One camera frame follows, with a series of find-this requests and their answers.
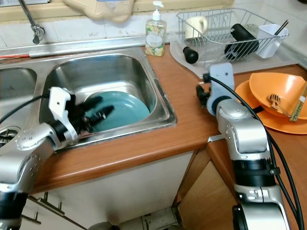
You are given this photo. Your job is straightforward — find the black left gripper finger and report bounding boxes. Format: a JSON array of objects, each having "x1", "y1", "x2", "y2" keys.
[
  {"x1": 83, "y1": 95, "x2": 105, "y2": 111},
  {"x1": 93, "y1": 107, "x2": 116, "y2": 127}
]

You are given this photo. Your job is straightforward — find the orange square bowl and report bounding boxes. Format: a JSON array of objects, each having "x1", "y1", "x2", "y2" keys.
[{"x1": 248, "y1": 72, "x2": 307, "y2": 119}]

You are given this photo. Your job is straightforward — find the teal round plate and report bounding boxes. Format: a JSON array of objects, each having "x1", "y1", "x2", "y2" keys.
[{"x1": 78, "y1": 91, "x2": 151, "y2": 133}]

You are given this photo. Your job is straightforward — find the orange plate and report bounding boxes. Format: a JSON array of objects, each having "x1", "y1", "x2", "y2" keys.
[{"x1": 235, "y1": 79, "x2": 307, "y2": 135}]

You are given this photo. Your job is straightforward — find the stainless steel double sink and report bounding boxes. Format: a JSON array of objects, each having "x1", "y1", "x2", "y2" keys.
[{"x1": 0, "y1": 46, "x2": 178, "y2": 161}]

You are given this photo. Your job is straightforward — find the black round cap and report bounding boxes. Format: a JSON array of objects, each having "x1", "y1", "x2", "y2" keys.
[{"x1": 182, "y1": 46, "x2": 200, "y2": 65}]

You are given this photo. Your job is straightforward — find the grey drain tray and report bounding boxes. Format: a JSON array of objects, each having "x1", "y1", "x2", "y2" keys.
[{"x1": 169, "y1": 37, "x2": 299, "y2": 80}]

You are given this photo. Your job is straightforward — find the cream mug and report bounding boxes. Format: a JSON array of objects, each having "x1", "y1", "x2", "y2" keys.
[{"x1": 184, "y1": 15, "x2": 209, "y2": 40}]

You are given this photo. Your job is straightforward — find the black bottle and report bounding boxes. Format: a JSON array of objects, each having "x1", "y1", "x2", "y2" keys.
[{"x1": 224, "y1": 23, "x2": 260, "y2": 61}]

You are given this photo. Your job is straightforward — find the floral soap pump bottle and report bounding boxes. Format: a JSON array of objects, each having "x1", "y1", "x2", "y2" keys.
[{"x1": 144, "y1": 1, "x2": 168, "y2": 58}]

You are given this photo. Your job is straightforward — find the white cabinet door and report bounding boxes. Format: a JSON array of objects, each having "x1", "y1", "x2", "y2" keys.
[{"x1": 29, "y1": 151, "x2": 195, "y2": 230}]

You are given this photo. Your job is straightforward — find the metal sink drain strainer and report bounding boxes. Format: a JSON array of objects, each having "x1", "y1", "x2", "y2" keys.
[{"x1": 0, "y1": 126, "x2": 21, "y2": 147}]

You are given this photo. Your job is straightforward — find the white plastic cutlery holder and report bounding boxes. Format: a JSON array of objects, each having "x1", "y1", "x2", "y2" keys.
[{"x1": 256, "y1": 23, "x2": 290, "y2": 59}]

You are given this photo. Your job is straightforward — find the beige wooden chopstick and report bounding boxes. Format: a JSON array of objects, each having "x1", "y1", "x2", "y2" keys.
[{"x1": 289, "y1": 81, "x2": 307, "y2": 122}]

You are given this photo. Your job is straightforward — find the beige cloth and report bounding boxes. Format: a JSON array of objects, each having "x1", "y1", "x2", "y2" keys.
[{"x1": 62, "y1": 0, "x2": 136, "y2": 24}]

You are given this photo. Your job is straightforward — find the chrome faucet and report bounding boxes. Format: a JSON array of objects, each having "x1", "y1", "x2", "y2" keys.
[{"x1": 19, "y1": 0, "x2": 47, "y2": 45}]

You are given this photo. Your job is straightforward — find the dark chopstick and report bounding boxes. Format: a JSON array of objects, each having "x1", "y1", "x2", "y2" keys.
[{"x1": 274, "y1": 20, "x2": 290, "y2": 37}]

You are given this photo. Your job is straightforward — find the brown wooden cabinet door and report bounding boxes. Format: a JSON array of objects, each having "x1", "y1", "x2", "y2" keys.
[{"x1": 177, "y1": 160, "x2": 240, "y2": 230}]

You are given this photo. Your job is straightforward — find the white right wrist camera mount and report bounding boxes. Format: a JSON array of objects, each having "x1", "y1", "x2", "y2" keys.
[{"x1": 213, "y1": 62, "x2": 236, "y2": 115}]

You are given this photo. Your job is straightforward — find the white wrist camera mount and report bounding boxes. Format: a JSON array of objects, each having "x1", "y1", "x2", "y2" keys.
[
  {"x1": 48, "y1": 86, "x2": 78, "y2": 144},
  {"x1": 213, "y1": 62, "x2": 236, "y2": 115}
]

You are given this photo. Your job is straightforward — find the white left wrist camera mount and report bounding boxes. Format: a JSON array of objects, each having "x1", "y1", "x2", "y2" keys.
[{"x1": 48, "y1": 86, "x2": 78, "y2": 144}]

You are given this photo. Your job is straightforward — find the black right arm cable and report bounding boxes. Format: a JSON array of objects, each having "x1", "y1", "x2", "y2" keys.
[{"x1": 202, "y1": 72, "x2": 306, "y2": 230}]

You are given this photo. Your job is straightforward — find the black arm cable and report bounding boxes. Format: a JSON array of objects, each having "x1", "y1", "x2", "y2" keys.
[
  {"x1": 0, "y1": 94, "x2": 51, "y2": 118},
  {"x1": 202, "y1": 72, "x2": 306, "y2": 230}
]

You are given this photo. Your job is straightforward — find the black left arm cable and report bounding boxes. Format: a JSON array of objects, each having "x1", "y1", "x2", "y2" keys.
[{"x1": 0, "y1": 94, "x2": 51, "y2": 118}]

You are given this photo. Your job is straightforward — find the white wire dish rack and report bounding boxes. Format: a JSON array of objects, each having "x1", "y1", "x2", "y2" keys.
[{"x1": 176, "y1": 7, "x2": 291, "y2": 62}]

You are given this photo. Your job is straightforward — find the beige window frame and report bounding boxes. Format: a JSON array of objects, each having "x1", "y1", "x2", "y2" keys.
[{"x1": 0, "y1": 0, "x2": 236, "y2": 24}]

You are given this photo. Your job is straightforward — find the metal cabinet handle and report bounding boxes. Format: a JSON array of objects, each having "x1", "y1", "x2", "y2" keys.
[{"x1": 29, "y1": 194, "x2": 58, "y2": 225}]

